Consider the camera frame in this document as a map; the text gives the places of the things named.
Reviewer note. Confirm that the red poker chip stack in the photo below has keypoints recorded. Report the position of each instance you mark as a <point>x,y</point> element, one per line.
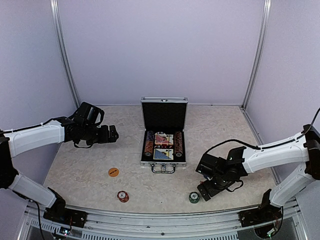
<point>123,196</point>

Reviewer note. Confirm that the blue playing card deck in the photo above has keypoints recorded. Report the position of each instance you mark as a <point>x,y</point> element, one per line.
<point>157,155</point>

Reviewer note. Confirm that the poker chip row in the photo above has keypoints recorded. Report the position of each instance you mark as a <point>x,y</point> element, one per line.
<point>178,144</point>
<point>149,142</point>

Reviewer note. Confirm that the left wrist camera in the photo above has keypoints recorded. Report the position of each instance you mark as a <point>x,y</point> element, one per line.
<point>88,115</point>

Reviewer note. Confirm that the left aluminium frame post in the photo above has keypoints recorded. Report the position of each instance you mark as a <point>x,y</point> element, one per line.
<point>54,5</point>

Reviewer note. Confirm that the aluminium poker case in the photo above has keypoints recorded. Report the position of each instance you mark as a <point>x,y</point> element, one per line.
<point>164,121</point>

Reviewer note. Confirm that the green poker chip stack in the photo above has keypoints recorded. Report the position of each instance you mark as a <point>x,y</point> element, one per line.
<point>194,197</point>

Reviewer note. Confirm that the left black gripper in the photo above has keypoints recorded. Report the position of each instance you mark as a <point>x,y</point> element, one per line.
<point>104,138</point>

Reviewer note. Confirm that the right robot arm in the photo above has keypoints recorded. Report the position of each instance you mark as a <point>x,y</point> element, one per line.
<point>302,148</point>

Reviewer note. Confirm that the front aluminium rail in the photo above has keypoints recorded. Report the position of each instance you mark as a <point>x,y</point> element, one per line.
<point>213,225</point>

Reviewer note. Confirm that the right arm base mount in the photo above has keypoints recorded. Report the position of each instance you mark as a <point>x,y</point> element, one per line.
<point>265,212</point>

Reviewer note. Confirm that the left poker chip row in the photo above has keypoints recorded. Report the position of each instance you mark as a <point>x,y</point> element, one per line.
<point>149,142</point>

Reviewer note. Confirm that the right aluminium frame post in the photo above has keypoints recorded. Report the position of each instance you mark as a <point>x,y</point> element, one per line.
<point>258,53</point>

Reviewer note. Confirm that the red playing card deck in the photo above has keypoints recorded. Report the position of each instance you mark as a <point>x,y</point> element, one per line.
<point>163,139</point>

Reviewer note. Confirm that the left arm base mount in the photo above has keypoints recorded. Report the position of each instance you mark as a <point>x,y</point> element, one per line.
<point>60,214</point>

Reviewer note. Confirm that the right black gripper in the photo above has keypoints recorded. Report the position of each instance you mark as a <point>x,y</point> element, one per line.
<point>211,190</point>

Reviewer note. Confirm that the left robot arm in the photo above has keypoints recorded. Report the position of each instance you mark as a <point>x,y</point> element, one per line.
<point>55,131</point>

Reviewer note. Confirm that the orange round button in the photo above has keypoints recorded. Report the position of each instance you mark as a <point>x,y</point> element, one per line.
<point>113,172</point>

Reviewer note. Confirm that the right poker chip row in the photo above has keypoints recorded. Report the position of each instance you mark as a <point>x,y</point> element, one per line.
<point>178,144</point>

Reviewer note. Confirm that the aluminium frame post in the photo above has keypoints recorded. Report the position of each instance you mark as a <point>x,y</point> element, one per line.
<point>258,53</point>
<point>54,5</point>

